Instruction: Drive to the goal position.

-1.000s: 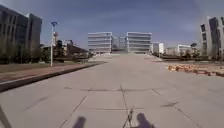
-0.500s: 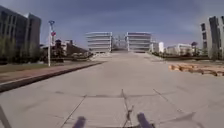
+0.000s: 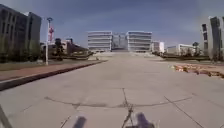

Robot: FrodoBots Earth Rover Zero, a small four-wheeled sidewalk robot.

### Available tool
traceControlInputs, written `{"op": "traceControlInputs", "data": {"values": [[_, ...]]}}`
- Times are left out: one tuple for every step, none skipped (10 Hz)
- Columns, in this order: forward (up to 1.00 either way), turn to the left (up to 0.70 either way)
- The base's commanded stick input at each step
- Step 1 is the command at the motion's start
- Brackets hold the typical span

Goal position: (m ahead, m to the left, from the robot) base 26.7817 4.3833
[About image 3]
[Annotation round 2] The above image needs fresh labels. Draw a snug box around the grey paved plaza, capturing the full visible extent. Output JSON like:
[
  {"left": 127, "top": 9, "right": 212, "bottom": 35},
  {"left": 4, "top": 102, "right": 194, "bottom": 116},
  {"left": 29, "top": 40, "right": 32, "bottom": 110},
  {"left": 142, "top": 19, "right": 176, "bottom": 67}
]
[{"left": 0, "top": 51, "right": 224, "bottom": 128}]

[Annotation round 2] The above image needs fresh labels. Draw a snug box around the white wide building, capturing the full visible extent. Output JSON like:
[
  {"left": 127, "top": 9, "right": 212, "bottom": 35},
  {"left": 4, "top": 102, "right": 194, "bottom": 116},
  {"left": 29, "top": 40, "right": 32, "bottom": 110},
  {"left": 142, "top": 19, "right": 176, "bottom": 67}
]
[{"left": 87, "top": 30, "right": 153, "bottom": 53}]

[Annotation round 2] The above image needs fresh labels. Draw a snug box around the dark tree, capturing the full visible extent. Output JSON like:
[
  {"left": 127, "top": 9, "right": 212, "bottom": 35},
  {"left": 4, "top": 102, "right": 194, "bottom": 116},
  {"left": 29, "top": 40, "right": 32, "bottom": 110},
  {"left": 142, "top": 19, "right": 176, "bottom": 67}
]
[{"left": 54, "top": 37, "right": 65, "bottom": 62}]

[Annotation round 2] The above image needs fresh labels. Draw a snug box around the robot's own part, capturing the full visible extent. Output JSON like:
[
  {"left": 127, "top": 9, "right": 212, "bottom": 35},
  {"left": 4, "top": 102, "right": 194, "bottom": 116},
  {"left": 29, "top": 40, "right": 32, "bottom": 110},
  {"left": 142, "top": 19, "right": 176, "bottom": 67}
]
[
  {"left": 134, "top": 112, "right": 156, "bottom": 128},
  {"left": 71, "top": 115, "right": 88, "bottom": 128}
]

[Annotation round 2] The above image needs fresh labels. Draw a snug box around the low white building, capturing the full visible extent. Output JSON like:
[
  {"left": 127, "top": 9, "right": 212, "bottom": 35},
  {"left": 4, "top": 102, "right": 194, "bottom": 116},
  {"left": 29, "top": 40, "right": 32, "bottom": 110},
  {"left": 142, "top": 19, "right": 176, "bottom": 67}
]
[{"left": 150, "top": 40, "right": 201, "bottom": 56}]

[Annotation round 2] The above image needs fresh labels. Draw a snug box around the red banner sign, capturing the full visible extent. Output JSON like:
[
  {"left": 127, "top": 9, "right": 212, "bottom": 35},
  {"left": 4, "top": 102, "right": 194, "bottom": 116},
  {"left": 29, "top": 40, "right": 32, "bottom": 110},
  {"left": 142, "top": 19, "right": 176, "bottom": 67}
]
[{"left": 48, "top": 26, "right": 55, "bottom": 43}]

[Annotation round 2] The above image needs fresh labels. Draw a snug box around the white lamp pole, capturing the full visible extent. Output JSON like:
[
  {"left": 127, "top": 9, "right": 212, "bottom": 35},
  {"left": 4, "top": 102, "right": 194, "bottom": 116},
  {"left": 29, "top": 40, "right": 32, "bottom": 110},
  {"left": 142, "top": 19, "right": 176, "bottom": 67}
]
[{"left": 44, "top": 17, "right": 54, "bottom": 66}]

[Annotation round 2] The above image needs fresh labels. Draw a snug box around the dark kerb strip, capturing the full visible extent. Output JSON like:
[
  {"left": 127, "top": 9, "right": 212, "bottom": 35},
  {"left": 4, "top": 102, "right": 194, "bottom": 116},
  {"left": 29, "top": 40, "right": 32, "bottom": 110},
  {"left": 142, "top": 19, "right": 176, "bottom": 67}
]
[{"left": 0, "top": 59, "right": 107, "bottom": 92}]

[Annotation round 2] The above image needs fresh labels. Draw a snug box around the reddish brick path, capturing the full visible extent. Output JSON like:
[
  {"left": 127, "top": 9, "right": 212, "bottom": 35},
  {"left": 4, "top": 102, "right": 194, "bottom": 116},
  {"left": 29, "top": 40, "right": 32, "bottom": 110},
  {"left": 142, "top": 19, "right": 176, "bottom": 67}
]
[{"left": 0, "top": 60, "right": 101, "bottom": 82}]

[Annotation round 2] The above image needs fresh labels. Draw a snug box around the grass strip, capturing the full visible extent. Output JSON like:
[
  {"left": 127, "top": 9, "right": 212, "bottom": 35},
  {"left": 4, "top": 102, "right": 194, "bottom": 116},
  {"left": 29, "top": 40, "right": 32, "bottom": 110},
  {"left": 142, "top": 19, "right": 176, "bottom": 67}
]
[{"left": 0, "top": 58, "right": 91, "bottom": 72}]

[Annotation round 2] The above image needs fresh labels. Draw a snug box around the dark grey building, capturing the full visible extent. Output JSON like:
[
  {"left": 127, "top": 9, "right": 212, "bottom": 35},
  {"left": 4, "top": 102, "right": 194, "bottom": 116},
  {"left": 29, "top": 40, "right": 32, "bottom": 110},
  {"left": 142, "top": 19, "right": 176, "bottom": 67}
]
[{"left": 0, "top": 3, "right": 43, "bottom": 63}]

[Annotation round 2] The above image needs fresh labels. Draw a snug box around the tall striped building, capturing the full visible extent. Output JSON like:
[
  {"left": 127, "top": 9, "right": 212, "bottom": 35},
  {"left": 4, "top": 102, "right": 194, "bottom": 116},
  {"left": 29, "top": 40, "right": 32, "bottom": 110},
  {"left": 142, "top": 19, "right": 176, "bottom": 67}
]
[{"left": 200, "top": 15, "right": 224, "bottom": 62}]

